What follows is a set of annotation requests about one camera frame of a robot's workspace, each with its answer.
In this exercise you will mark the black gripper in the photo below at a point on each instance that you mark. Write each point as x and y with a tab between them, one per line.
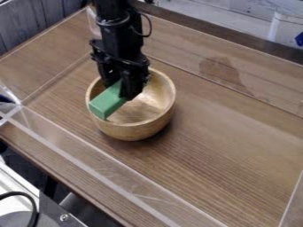
129	66

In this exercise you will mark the clear acrylic front wall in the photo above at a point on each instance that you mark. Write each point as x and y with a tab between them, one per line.
107	183

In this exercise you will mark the grey metal stand base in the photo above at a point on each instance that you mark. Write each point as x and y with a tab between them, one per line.
50	217

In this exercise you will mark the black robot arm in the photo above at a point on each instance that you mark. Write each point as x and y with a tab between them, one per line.
117	51

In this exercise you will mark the white container top right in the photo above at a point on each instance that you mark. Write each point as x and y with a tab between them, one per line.
286	30

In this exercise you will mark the green rectangular block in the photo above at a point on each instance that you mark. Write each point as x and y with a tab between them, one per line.
107	100

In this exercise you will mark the brown wooden bowl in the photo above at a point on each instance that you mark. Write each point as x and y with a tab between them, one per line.
142	117

